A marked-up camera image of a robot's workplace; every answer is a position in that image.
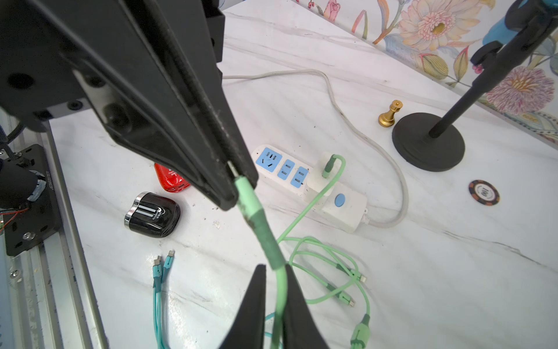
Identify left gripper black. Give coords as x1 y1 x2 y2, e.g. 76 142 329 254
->
1 1 259 210

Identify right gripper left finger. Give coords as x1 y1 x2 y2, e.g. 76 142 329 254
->
220 265 267 349

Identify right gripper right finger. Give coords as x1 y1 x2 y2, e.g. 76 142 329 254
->
283 265 328 349

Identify light green charging cable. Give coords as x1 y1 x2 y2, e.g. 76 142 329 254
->
232 153 372 349

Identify red electric shaver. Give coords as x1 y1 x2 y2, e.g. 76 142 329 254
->
154 164 190 193

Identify white usb charger adapter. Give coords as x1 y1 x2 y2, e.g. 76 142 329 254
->
303 152 341 204

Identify white power strip blue sockets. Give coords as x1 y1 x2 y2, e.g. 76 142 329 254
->
251 145 369 234

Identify gold chess pawn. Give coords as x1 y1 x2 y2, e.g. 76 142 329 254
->
378 100 403 127

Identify black microphone stand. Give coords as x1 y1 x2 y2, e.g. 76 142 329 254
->
392 8 557 172

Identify poker chip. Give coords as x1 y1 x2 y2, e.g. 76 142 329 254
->
468 180 501 206

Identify teal charging cable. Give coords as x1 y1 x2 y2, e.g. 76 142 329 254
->
151 249 176 349

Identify white power strip cord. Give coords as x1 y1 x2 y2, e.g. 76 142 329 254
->
221 68 410 230

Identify aluminium frame rail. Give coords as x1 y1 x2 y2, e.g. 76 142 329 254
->
1 114 109 348

